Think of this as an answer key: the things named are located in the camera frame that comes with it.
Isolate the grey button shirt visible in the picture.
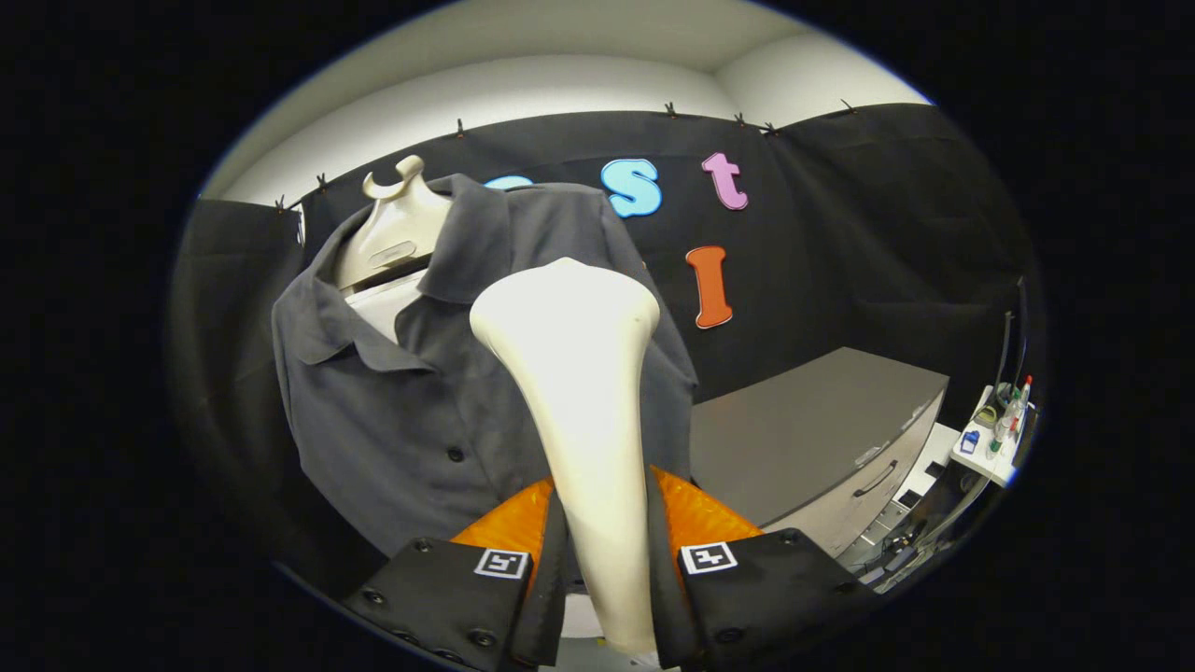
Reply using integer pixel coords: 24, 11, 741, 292
271, 173, 699, 561

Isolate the black backdrop cloth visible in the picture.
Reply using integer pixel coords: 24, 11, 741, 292
168, 103, 1047, 598

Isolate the cream mannequin torso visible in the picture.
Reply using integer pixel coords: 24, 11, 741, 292
331, 154, 456, 346

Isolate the row of black clips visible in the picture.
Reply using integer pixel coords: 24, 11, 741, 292
274, 98, 856, 214

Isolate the green-capped bottle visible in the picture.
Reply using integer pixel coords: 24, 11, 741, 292
988, 390, 1019, 455

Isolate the floor cable bundle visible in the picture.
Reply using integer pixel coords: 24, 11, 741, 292
840, 518, 944, 587

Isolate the red-capped bottle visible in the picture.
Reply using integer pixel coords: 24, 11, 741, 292
1006, 375, 1033, 435

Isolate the black monitor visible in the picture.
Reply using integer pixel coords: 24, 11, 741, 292
997, 275, 1030, 393

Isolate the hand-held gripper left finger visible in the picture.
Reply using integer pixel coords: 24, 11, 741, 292
341, 476, 572, 672

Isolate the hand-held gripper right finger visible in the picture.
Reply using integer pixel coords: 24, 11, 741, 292
644, 465, 883, 671

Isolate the white side table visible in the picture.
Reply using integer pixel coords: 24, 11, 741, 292
950, 383, 1037, 489

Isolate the grey drawer cabinet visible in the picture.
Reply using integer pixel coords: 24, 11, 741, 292
689, 347, 951, 561

